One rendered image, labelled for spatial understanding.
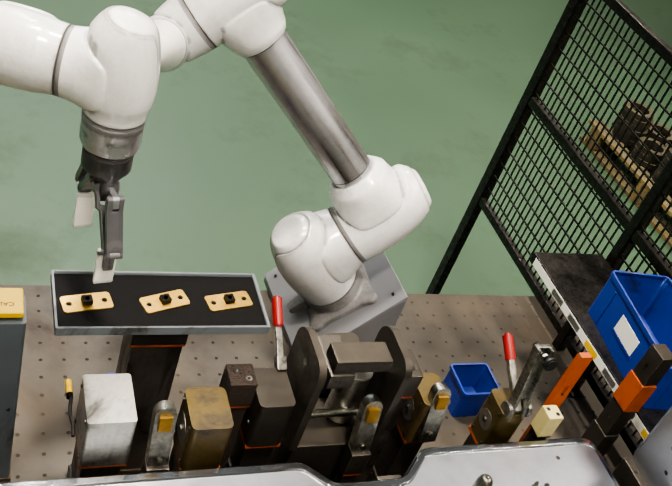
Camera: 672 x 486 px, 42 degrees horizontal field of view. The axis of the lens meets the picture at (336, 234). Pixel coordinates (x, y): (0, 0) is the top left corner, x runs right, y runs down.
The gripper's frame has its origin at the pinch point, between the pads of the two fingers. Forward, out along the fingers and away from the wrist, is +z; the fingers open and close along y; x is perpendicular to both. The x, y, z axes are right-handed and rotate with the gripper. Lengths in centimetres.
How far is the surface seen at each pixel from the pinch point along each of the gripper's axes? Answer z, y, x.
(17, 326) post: 14.8, 1.6, -10.9
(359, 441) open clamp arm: 27, 29, 46
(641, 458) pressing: 26, 47, 103
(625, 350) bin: 21, 25, 116
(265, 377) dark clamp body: 20.3, 15.9, 29.8
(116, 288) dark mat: 12.2, -2.3, 6.2
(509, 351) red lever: 15, 23, 80
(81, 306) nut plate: 11.9, 1.4, -0.7
